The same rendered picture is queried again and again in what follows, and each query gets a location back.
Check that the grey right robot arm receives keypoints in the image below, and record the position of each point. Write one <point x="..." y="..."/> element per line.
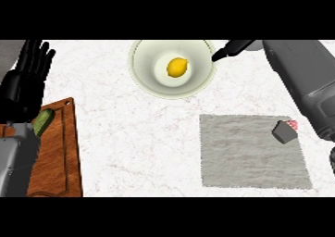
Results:
<point x="305" y="80"/>

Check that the pale green bowl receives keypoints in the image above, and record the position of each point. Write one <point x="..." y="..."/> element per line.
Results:
<point x="146" y="64"/>

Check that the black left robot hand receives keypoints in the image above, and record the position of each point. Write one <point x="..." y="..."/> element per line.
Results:
<point x="21" y="89"/>

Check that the grey cloth placemat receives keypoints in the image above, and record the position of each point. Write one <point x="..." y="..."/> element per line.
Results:
<point x="246" y="160"/>

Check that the small grey box pink top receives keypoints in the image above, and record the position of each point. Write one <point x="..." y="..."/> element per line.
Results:
<point x="283" y="133"/>

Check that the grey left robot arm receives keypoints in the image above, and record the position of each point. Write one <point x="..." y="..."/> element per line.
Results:
<point x="9" y="160"/>

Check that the green vegetable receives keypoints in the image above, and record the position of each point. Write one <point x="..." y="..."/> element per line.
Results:
<point x="43" y="122"/>

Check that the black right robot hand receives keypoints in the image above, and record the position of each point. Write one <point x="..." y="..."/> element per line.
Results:
<point x="230" y="49"/>

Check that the yellow lemon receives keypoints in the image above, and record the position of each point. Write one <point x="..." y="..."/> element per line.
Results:
<point x="177" y="68"/>

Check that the brown wooden cutting board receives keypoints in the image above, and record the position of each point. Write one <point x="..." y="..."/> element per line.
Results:
<point x="59" y="154"/>

